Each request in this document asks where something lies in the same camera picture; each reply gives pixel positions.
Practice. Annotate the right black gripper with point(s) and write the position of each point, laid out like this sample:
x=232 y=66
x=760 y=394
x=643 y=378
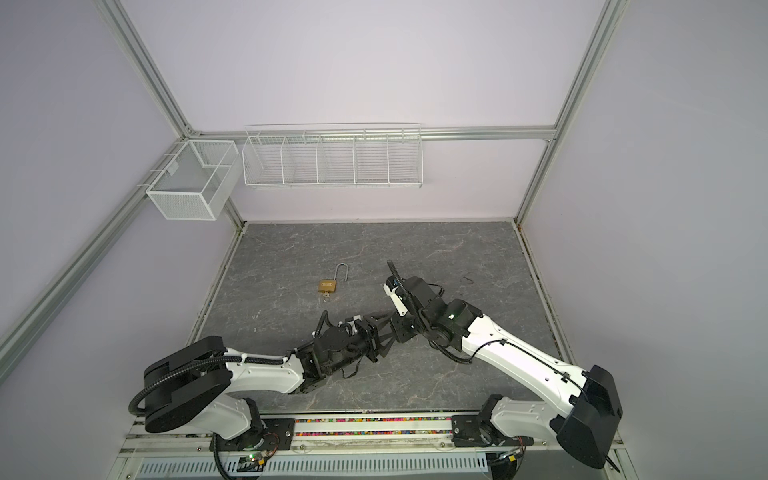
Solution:
x=401 y=333

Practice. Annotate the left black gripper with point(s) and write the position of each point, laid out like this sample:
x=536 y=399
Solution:
x=372 y=336

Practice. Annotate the brass padlock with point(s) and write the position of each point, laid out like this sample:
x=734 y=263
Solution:
x=328 y=286

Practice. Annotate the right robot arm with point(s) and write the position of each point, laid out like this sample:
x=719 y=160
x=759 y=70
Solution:
x=585 y=404

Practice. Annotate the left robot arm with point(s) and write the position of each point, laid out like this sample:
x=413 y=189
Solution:
x=208 y=385

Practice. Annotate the white mesh box basket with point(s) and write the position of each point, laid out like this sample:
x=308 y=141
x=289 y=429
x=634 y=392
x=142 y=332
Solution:
x=197 y=181

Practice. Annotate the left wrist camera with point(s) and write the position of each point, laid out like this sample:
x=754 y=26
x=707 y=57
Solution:
x=348 y=326

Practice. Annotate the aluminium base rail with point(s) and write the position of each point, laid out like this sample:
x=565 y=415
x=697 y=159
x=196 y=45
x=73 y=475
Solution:
x=524 y=427

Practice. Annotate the white wire shelf basket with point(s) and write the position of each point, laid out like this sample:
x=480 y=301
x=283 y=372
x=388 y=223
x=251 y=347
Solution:
x=333 y=155

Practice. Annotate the white vented cable duct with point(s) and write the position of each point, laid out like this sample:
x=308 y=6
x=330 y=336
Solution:
x=323 y=466

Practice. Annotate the aluminium frame profiles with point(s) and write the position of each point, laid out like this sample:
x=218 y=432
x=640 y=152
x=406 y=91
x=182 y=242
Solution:
x=19 y=339

